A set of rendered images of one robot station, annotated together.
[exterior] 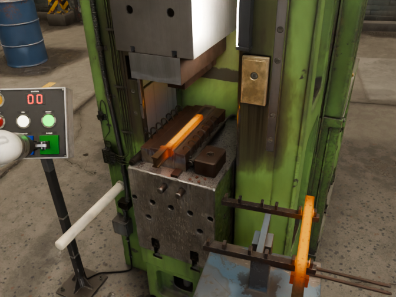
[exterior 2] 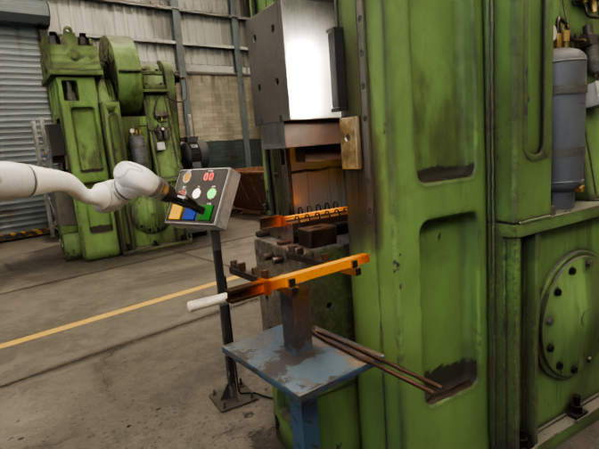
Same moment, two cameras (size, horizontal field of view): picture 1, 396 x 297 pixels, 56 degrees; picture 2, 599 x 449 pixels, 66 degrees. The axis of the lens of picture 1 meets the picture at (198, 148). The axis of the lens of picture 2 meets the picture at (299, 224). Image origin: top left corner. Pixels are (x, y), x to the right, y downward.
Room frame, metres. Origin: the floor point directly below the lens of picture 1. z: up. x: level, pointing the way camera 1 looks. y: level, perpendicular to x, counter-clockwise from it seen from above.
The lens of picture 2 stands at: (-0.18, -0.94, 1.29)
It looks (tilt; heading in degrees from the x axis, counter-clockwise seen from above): 10 degrees down; 35
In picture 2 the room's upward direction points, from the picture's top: 5 degrees counter-clockwise
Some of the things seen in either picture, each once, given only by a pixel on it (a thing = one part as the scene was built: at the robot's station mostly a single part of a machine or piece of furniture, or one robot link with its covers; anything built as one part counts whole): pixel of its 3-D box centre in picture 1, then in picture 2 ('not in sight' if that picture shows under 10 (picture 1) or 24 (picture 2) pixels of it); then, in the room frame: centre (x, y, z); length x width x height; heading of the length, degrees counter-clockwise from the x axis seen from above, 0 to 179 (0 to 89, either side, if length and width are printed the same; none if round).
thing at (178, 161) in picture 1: (186, 132); (325, 221); (1.41, 0.05, 0.96); 0.42 x 0.20 x 0.09; 154
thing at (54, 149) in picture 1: (49, 144); (206, 213); (1.26, 0.58, 1.01); 0.07 x 0.05 x 0.07; 89
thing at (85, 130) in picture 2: not in sight; (131, 144); (3.90, 4.71, 1.45); 2.18 x 1.23 x 2.89; 165
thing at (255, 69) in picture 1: (254, 81); (350, 142); (1.20, -0.20, 1.27); 0.09 x 0.02 x 0.17; 64
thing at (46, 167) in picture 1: (62, 213); (222, 299); (1.39, 0.67, 0.54); 0.04 x 0.04 x 1.08; 64
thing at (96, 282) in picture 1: (81, 279); (232, 389); (1.39, 0.68, 0.05); 0.22 x 0.22 x 0.09; 64
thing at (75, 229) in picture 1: (92, 213); (234, 295); (1.29, 0.49, 0.62); 0.44 x 0.05 x 0.05; 154
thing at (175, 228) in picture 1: (200, 183); (339, 285); (1.40, -0.01, 0.69); 0.56 x 0.38 x 0.45; 154
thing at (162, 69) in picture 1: (182, 50); (319, 133); (1.41, 0.05, 1.32); 0.42 x 0.20 x 0.10; 154
